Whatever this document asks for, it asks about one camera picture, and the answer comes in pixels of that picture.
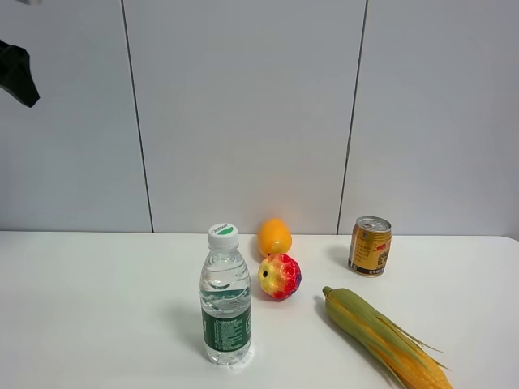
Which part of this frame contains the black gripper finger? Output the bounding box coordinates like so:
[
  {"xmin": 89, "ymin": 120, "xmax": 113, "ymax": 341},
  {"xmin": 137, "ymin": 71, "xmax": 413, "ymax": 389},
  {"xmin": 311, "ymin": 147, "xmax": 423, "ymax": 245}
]
[{"xmin": 0, "ymin": 41, "xmax": 40, "ymax": 108}]

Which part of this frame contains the red yellow toy apple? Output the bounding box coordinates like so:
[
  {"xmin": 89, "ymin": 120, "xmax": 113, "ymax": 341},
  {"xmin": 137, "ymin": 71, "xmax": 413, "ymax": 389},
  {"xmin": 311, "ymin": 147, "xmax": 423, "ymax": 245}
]
[{"xmin": 258, "ymin": 254, "xmax": 302, "ymax": 301}]

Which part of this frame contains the clear plastic water bottle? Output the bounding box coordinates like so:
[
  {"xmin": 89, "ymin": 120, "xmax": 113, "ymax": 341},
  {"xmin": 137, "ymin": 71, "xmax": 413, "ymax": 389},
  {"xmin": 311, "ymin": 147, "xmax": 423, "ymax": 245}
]
[{"xmin": 199, "ymin": 223, "xmax": 251, "ymax": 365}]

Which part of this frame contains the orange toy mango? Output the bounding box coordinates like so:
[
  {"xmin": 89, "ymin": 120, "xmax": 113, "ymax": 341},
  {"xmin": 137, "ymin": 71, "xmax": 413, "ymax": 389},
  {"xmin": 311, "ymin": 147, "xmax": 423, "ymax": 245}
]
[{"xmin": 256, "ymin": 219, "xmax": 292, "ymax": 257}]

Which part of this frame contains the gold energy drink can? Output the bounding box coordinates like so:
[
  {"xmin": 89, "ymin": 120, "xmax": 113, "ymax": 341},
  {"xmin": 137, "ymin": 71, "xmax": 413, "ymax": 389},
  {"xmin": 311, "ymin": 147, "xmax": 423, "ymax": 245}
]
[{"xmin": 348, "ymin": 216, "xmax": 392, "ymax": 277}]

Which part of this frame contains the toy corn cob with husk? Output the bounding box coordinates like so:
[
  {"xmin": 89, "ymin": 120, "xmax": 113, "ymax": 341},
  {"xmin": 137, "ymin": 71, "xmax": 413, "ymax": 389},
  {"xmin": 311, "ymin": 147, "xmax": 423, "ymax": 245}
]
[{"xmin": 323, "ymin": 286, "xmax": 452, "ymax": 389}]

